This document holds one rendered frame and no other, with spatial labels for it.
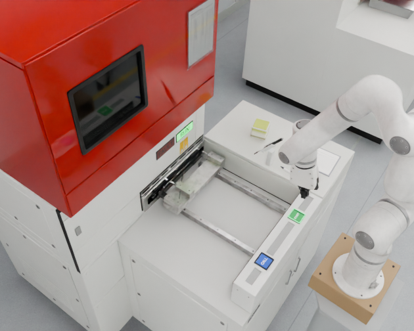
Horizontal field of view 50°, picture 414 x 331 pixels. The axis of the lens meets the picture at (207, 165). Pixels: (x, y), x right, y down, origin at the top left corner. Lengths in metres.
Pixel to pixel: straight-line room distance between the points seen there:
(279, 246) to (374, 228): 0.46
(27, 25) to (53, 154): 0.34
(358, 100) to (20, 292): 2.21
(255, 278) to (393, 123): 0.78
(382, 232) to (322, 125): 0.36
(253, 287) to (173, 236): 0.45
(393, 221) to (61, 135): 1.01
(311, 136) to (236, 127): 0.79
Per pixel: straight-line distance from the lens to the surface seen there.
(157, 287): 2.00
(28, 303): 2.82
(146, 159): 1.78
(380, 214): 1.46
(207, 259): 1.85
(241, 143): 2.09
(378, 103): 1.25
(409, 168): 1.32
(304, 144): 1.43
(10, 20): 1.29
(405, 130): 1.17
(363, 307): 1.77
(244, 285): 1.65
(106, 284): 2.08
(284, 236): 1.79
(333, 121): 1.38
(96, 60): 1.27
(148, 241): 1.91
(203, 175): 2.05
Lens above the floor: 2.41
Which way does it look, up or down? 47 degrees down
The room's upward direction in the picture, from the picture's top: 3 degrees clockwise
